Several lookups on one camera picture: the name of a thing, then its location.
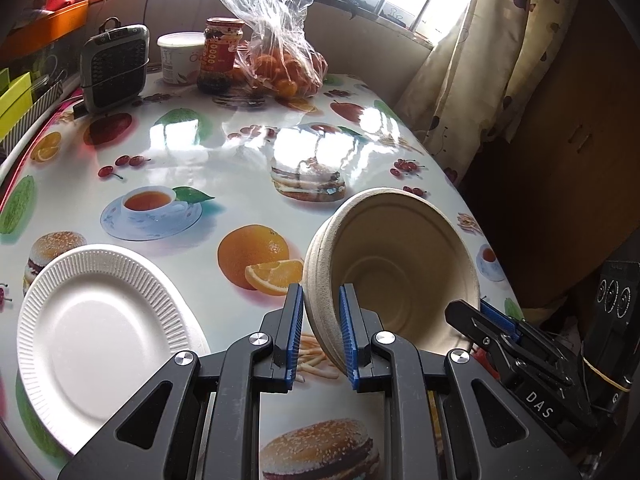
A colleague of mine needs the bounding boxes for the beige paper bowl stack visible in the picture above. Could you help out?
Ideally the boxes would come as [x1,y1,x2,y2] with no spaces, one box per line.
[302,188,480,372]

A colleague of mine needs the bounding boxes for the wooden cabinet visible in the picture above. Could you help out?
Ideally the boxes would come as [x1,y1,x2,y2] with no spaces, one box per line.
[461,0,639,309]

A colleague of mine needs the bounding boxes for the fruit print tablecloth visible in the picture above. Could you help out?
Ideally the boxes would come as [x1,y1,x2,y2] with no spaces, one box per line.
[1,75,518,479]

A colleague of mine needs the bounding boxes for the white paper plate stack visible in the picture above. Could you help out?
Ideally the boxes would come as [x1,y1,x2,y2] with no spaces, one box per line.
[16,244,210,454]

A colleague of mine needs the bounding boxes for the floral beige curtain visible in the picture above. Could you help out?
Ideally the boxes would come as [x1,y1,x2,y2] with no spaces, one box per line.
[396,0,578,184]

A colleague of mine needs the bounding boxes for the oranges in bag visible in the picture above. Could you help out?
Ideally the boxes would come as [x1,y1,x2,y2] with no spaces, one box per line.
[231,44,328,100]

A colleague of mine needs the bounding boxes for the clear plastic bag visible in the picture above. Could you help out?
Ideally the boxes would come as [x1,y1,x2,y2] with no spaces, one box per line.
[195,0,330,99]

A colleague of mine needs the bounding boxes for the white plastic tub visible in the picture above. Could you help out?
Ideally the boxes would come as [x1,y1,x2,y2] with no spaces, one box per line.
[157,32,205,86]

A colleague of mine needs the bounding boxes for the red labelled glass jar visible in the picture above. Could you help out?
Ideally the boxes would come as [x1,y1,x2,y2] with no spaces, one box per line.
[196,18,244,94]

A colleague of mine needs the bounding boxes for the small grey fan heater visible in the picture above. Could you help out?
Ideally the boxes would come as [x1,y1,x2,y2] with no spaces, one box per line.
[73,16,150,118]

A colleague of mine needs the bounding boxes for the orange plastic tray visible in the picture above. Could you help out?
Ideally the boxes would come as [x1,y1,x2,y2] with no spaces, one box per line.
[0,0,89,62]

